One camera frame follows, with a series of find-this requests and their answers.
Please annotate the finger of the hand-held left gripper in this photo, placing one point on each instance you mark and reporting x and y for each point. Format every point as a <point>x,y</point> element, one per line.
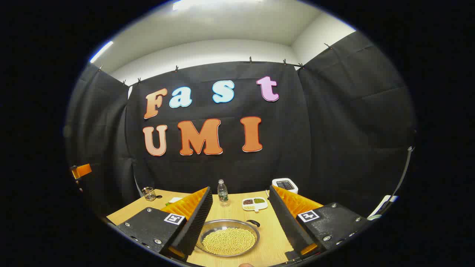
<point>82,170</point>

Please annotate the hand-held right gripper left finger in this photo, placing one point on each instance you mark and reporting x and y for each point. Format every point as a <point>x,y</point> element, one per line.
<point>196,222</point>

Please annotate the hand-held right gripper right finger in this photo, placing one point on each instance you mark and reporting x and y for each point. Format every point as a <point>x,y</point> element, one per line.
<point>285,222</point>

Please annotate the white plate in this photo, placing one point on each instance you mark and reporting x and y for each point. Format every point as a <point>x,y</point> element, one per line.
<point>175,200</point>

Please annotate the white divided dish with beans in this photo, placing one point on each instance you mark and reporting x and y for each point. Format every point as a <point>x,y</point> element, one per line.
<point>255,205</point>

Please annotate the pile of soybeans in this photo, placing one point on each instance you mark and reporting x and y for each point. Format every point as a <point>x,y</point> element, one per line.
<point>229,241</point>

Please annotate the clear plastic water bottle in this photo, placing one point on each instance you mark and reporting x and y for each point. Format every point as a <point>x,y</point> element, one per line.
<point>222,194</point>

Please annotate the white toaster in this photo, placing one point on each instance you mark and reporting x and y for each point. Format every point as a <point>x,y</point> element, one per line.
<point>285,184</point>

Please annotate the black backdrop cloth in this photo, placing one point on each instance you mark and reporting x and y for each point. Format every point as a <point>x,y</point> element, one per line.
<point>315,148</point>

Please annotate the ceiling light strip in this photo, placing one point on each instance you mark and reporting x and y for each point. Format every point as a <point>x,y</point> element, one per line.
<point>207,3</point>

